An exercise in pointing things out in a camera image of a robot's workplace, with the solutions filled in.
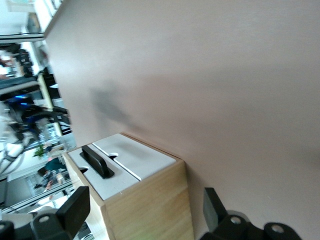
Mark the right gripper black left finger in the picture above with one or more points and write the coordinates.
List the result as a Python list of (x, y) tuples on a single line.
[(73, 207)]

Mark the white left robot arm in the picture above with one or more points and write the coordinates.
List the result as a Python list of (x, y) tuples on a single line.
[(12, 150)]

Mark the brown table cover sheet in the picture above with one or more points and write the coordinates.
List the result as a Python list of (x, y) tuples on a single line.
[(200, 75)]

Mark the person in green shirt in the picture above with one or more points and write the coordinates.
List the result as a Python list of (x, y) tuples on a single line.
[(53, 165)]

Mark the wooden box with white lid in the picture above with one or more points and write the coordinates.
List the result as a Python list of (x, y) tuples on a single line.
[(150, 207)]

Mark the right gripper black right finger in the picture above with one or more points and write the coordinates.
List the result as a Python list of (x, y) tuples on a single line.
[(212, 210)]

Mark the green potted plant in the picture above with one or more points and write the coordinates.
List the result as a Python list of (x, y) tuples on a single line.
[(39, 151)]

